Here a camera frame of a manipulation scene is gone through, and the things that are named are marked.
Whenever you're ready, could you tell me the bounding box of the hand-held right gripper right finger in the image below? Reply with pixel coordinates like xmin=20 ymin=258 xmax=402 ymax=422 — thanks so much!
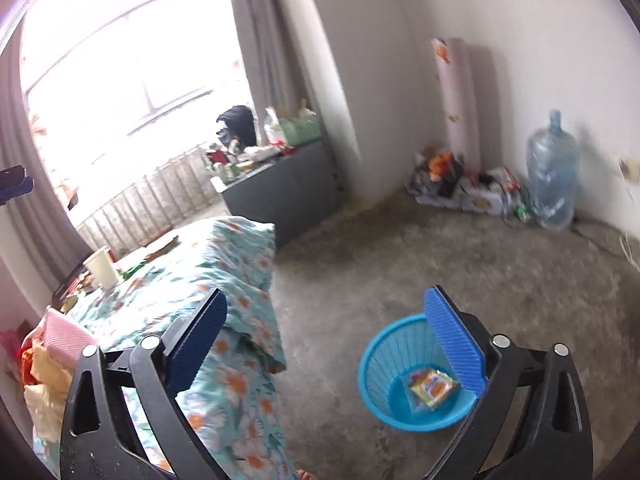
xmin=422 ymin=286 xmax=594 ymax=480

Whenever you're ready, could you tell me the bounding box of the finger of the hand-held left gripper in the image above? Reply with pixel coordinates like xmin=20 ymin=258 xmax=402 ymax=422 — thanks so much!
xmin=0 ymin=165 xmax=35 ymax=206

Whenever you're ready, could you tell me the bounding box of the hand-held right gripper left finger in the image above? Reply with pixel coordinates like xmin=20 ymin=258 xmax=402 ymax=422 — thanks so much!
xmin=59 ymin=287 xmax=231 ymax=480

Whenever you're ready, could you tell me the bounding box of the orange yellow snack packet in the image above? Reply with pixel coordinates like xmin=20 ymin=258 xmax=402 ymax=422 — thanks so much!
xmin=406 ymin=367 xmax=461 ymax=412

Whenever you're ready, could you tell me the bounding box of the blue plastic mesh basket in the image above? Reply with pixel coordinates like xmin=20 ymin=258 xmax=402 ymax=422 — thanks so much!
xmin=359 ymin=312 xmax=482 ymax=433

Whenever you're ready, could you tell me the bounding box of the floral teal blanket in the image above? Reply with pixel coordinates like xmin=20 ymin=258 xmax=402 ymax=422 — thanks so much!
xmin=32 ymin=215 xmax=301 ymax=480

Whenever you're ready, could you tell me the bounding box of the metal window railing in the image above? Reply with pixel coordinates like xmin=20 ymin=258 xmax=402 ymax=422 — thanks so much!
xmin=75 ymin=145 xmax=236 ymax=256

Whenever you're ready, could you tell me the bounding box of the red plastic bag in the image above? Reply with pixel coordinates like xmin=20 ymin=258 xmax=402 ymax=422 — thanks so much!
xmin=0 ymin=327 xmax=33 ymax=386

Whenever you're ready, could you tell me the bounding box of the pile of snack bags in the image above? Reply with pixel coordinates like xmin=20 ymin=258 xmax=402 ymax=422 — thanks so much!
xmin=412 ymin=150 xmax=467 ymax=196

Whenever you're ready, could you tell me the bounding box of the dark grey cabinet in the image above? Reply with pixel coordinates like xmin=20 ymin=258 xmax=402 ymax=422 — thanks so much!
xmin=220 ymin=140 xmax=343 ymax=248

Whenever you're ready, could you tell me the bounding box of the large clear water jug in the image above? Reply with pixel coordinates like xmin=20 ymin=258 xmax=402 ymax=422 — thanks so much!
xmin=526 ymin=109 xmax=582 ymax=231

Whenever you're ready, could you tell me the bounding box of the black bag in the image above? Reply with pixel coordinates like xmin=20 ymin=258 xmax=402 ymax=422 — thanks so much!
xmin=216 ymin=105 xmax=257 ymax=148

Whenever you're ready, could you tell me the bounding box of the white plastic jug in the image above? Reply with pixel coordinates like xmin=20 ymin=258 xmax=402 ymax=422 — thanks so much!
xmin=262 ymin=107 xmax=286 ymax=146

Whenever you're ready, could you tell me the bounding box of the green plastic storage basket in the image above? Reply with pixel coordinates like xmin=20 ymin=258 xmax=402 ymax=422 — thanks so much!
xmin=277 ymin=112 xmax=323 ymax=146

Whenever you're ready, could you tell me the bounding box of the rolled pink printed mat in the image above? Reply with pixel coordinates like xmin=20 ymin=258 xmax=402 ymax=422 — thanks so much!
xmin=429 ymin=37 xmax=483 ymax=171

